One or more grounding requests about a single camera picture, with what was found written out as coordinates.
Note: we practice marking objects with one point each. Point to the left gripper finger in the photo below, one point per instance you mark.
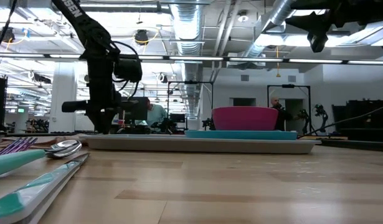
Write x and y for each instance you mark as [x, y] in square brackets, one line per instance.
[95, 119]
[107, 119]

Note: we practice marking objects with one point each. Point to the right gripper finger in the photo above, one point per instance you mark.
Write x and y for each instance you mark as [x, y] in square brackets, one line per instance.
[309, 22]

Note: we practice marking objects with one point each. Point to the red plastic bowl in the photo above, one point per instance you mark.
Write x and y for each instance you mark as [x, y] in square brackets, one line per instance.
[244, 118]

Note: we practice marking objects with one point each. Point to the blue plastic plate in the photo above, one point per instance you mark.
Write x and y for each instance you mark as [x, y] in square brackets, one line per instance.
[241, 135]

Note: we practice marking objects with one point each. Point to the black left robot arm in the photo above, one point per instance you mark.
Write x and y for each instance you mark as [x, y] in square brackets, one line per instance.
[85, 25]

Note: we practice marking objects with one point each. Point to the black background robot arm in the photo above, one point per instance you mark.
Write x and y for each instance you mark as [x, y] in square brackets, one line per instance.
[322, 113]
[304, 116]

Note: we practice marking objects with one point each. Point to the grey plastic tray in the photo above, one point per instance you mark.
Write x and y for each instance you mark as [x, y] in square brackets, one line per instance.
[194, 145]

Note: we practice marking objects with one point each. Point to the white board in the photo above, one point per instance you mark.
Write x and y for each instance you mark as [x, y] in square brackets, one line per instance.
[82, 123]

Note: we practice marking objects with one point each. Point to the black monitor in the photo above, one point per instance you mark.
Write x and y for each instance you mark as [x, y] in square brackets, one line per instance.
[138, 109]

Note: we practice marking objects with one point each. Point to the white pillar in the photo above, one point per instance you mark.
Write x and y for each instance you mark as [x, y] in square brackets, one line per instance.
[63, 90]

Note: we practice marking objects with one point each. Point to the person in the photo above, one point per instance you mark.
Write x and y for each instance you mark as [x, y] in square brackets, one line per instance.
[284, 119]
[157, 115]

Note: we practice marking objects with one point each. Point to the black desk equipment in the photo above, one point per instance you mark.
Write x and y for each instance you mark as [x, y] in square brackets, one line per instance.
[169, 124]

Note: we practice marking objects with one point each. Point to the black ceiling device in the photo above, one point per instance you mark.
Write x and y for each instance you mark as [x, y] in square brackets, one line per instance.
[7, 34]
[142, 36]

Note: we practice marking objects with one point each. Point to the green exit sign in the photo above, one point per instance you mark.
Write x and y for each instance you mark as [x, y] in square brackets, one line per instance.
[20, 110]

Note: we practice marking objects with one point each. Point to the long LED light bar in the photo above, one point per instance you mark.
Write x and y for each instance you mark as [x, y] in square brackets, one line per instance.
[194, 58]

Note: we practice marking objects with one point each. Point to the black crate stack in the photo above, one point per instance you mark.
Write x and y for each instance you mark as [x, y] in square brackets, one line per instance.
[362, 118]

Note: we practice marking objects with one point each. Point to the silver ventilation duct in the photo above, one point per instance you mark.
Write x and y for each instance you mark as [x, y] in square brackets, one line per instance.
[278, 15]
[188, 28]

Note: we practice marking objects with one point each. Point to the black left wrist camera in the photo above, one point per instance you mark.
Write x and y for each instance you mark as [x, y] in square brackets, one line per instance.
[129, 70]

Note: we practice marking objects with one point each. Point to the black frame stand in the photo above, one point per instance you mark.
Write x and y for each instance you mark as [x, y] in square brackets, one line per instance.
[191, 82]
[289, 86]

